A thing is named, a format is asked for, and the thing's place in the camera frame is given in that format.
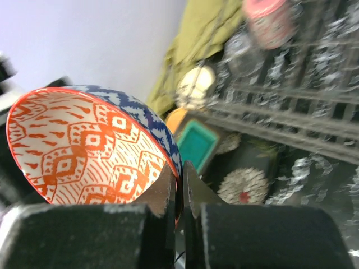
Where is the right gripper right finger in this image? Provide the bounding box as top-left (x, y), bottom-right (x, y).
top-left (182, 161), bottom-right (354, 268)

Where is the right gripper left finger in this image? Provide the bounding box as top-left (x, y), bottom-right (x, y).
top-left (1, 165), bottom-right (176, 268)

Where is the red patterned bowl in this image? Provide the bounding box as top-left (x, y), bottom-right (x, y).
top-left (5, 85), bottom-right (183, 225)

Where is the clear drinking glass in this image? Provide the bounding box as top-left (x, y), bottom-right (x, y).
top-left (224, 31), bottom-right (264, 77)

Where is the pink skull pattern mug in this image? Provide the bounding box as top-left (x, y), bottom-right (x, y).
top-left (243, 0), bottom-right (296, 50)

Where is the teal square ceramic dish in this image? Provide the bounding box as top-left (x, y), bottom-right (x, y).
top-left (177, 119), bottom-right (220, 174)

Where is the black floral square plate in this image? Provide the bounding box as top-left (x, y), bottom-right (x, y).
top-left (201, 133), bottom-right (280, 205)

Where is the woven bamboo basket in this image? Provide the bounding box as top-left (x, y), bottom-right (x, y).
top-left (165, 108), bottom-right (188, 134)

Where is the cream round floral plate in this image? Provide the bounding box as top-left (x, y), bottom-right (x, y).
top-left (175, 65), bottom-right (217, 109)

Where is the olive green cloth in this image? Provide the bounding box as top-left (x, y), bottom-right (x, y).
top-left (146, 0), bottom-right (244, 116)

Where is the grey wire dish rack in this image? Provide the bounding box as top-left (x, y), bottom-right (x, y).
top-left (204, 1), bottom-right (358, 164)

